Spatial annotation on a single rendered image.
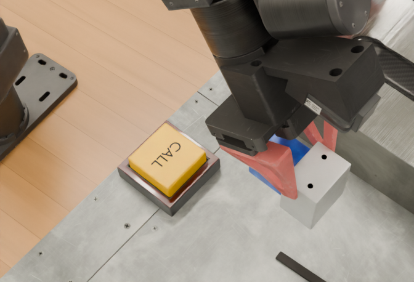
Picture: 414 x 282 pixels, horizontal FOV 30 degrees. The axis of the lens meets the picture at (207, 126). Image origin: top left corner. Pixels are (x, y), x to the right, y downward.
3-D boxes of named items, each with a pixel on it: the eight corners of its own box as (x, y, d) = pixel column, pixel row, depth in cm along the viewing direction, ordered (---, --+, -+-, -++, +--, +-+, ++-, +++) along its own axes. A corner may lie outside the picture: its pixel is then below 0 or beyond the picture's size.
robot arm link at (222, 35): (309, 19, 59) (278, -59, 55) (281, 67, 55) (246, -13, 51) (233, 26, 63) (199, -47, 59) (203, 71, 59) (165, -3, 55)
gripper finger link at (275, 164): (355, 169, 66) (321, 85, 61) (304, 227, 63) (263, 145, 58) (297, 149, 71) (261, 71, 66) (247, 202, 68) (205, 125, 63)
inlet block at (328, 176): (200, 148, 74) (198, 117, 69) (234, 114, 75) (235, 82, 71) (310, 230, 69) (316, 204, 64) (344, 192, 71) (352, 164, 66)
